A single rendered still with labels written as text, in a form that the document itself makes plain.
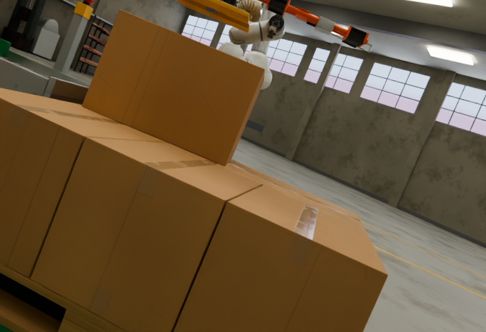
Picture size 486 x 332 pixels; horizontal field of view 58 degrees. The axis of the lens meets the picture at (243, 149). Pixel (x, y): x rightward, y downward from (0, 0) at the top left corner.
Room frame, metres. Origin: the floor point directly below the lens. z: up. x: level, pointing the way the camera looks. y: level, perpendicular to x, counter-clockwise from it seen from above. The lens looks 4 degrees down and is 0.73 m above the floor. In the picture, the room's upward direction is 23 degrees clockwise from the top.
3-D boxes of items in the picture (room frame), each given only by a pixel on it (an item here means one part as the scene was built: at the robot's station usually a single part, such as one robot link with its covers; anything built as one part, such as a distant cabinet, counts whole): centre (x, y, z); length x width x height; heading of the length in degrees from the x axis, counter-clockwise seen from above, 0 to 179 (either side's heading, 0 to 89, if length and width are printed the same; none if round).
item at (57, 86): (1.96, 0.69, 0.58); 0.70 x 0.03 x 0.06; 170
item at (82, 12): (2.56, 1.17, 0.50); 0.07 x 0.07 x 1.00; 80
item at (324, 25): (1.86, -0.12, 1.23); 0.07 x 0.07 x 0.04; 0
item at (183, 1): (1.95, 0.35, 1.13); 0.34 x 0.10 x 0.05; 90
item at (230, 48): (2.57, 0.28, 1.01); 0.18 x 0.16 x 0.22; 124
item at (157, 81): (1.87, 0.34, 0.74); 0.60 x 0.40 x 0.40; 89
